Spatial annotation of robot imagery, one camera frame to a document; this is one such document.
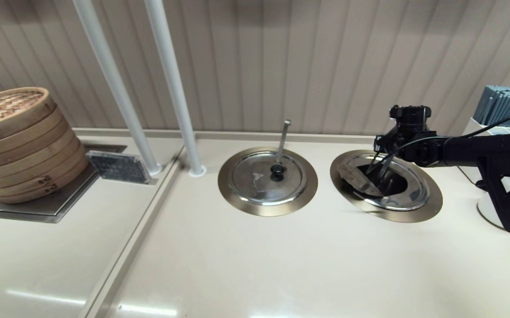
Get steel pot lid black knob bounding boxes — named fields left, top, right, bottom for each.
left=339, top=153, right=429, bottom=212
left=230, top=151, right=307, bottom=206

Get white cutlery holder box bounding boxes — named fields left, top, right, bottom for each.
left=450, top=117, right=510, bottom=185

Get dark recessed soup pot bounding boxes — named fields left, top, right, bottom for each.
left=356, top=164, right=408, bottom=198

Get grey-blue chopstick bundle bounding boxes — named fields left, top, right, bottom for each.
left=473, top=85, right=510, bottom=128

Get white ceramic jar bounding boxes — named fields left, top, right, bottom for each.
left=477, top=188, right=505, bottom=230

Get white metal pole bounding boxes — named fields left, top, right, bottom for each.
left=144, top=0, right=207, bottom=178
left=72, top=0, right=163, bottom=176

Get clear acrylic label sign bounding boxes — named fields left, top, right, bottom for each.
left=86, top=150, right=153, bottom=185

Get stacked bamboo steamer baskets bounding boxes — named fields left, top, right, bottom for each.
left=0, top=87, right=90, bottom=204

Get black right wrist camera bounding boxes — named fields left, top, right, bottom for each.
left=375, top=135, right=397, bottom=154

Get left ladle handle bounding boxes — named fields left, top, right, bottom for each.
left=275, top=120, right=291, bottom=165

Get steel steamer base plate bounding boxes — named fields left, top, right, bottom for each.
left=0, top=144, right=127, bottom=223

